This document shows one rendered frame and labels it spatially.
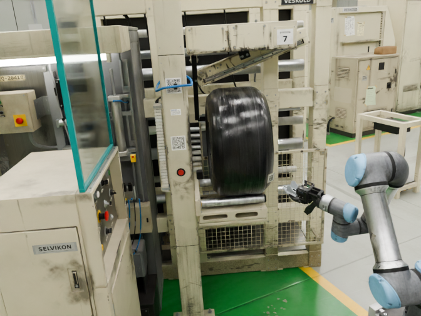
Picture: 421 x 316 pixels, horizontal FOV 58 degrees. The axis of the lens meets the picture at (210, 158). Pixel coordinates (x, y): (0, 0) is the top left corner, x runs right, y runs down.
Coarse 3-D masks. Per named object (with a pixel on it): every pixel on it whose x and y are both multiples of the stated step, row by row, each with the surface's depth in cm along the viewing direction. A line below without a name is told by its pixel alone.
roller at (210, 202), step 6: (210, 198) 199; (216, 198) 199; (222, 198) 199; (228, 198) 199; (234, 198) 199; (240, 198) 199; (246, 198) 199; (252, 198) 199; (258, 198) 199; (264, 198) 199; (204, 204) 198; (210, 204) 198; (216, 204) 198; (222, 204) 198; (228, 204) 199; (234, 204) 200
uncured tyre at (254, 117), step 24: (216, 96) 187; (240, 96) 186; (264, 96) 193; (216, 120) 179; (240, 120) 178; (264, 120) 179; (216, 144) 178; (240, 144) 176; (264, 144) 177; (216, 168) 182; (240, 168) 179; (264, 168) 181; (240, 192) 193
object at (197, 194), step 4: (196, 176) 224; (196, 180) 218; (196, 184) 212; (196, 188) 206; (196, 192) 201; (196, 196) 196; (196, 200) 193; (200, 200) 195; (196, 204) 193; (200, 204) 197; (196, 208) 194; (200, 208) 195; (196, 212) 195; (200, 212) 195
